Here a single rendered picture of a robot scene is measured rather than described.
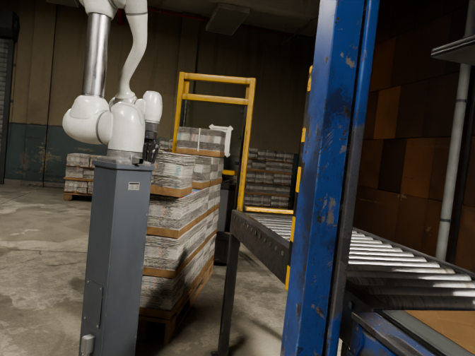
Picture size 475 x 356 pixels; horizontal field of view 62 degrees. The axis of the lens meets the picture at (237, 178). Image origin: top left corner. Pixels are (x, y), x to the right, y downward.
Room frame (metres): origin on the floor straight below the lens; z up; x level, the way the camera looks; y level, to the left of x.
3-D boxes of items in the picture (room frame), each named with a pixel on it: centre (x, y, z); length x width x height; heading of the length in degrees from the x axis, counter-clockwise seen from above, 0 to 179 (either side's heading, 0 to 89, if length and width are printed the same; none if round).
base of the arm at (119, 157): (1.80, 0.51, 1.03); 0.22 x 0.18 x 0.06; 50
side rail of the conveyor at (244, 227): (1.46, -0.17, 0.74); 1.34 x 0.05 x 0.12; 14
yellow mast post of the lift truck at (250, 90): (3.87, -0.03, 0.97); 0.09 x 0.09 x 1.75; 84
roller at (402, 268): (1.20, -0.49, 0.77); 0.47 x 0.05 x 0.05; 104
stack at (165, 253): (2.75, 0.41, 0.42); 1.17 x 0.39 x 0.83; 174
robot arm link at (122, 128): (1.82, 0.53, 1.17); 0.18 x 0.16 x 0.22; 74
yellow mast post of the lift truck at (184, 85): (3.93, 0.62, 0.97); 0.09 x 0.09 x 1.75; 84
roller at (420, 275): (1.14, -0.51, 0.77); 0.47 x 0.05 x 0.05; 104
